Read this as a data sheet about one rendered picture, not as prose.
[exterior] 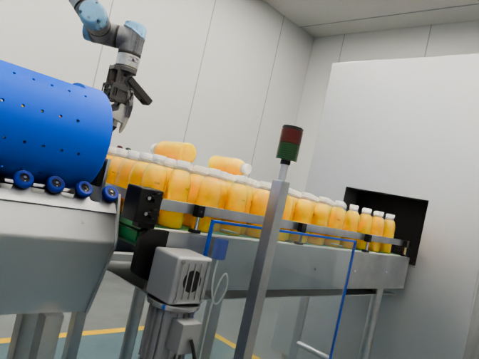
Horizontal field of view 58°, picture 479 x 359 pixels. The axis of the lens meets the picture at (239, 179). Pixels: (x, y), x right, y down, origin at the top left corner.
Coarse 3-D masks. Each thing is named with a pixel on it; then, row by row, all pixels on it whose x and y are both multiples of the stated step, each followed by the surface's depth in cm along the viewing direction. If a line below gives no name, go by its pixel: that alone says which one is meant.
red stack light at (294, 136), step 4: (284, 128) 125; (288, 128) 124; (284, 132) 124; (288, 132) 124; (292, 132) 124; (296, 132) 124; (300, 132) 124; (280, 136) 126; (284, 136) 124; (288, 136) 124; (292, 136) 123; (296, 136) 124; (300, 136) 125; (280, 140) 125; (284, 140) 124; (288, 140) 124; (292, 140) 124; (296, 140) 124; (300, 140) 125; (296, 144) 125; (300, 144) 125
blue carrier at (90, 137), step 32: (0, 64) 97; (0, 96) 93; (32, 96) 98; (64, 96) 104; (96, 96) 113; (0, 128) 94; (32, 128) 98; (64, 128) 103; (96, 128) 109; (0, 160) 98; (32, 160) 101; (64, 160) 106; (96, 160) 110
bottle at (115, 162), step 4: (116, 156) 139; (120, 156) 138; (124, 156) 139; (112, 160) 138; (116, 160) 137; (120, 160) 137; (112, 164) 137; (116, 164) 137; (112, 168) 137; (116, 168) 137; (108, 172) 137; (112, 172) 137; (116, 172) 137; (108, 176) 137; (112, 176) 137; (116, 176) 137; (108, 180) 137; (112, 180) 136
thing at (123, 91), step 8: (112, 72) 141; (120, 72) 141; (128, 72) 143; (136, 72) 144; (112, 80) 141; (120, 80) 142; (104, 88) 142; (112, 88) 138; (120, 88) 140; (128, 88) 142; (112, 96) 139; (120, 96) 141; (128, 96) 142
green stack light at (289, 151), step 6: (282, 144) 124; (288, 144) 123; (294, 144) 124; (282, 150) 124; (288, 150) 123; (294, 150) 124; (276, 156) 126; (282, 156) 124; (288, 156) 123; (294, 156) 124; (294, 162) 127
